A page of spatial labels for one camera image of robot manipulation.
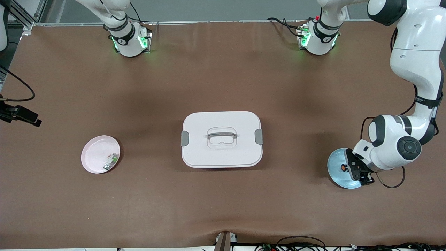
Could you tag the green and clear switch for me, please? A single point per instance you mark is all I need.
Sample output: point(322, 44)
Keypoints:
point(112, 160)

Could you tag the aluminium frame profile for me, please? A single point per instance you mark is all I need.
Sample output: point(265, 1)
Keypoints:
point(28, 19)

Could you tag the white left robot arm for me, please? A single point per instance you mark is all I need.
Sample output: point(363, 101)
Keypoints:
point(418, 52)

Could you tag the black orange small motor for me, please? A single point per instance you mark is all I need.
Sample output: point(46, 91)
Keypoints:
point(343, 168)

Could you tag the light blue round plate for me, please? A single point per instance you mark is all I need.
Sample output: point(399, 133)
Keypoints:
point(334, 174)

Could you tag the brown camera mount post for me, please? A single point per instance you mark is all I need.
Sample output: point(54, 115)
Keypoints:
point(223, 242)

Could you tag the white lidded storage box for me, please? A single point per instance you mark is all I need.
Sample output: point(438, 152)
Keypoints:
point(209, 153)

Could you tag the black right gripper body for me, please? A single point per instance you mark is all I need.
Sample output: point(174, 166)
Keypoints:
point(14, 112)

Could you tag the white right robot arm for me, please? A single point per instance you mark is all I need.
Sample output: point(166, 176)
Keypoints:
point(127, 42)

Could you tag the pink round plate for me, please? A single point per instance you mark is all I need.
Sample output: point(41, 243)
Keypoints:
point(97, 150)

